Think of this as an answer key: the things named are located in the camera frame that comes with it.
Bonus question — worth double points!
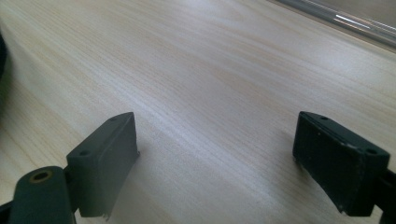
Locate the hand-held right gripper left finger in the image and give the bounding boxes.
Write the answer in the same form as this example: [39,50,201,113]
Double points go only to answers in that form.
[65,111,140,219]

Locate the shiny metal rail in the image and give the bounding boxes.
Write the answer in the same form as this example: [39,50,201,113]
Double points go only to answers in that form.
[270,0,396,51]

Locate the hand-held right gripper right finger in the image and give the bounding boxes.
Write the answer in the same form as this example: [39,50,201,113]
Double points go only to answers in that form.
[292,111,391,217]

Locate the black sock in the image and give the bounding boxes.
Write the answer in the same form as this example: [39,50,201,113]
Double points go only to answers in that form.
[0,29,8,82]

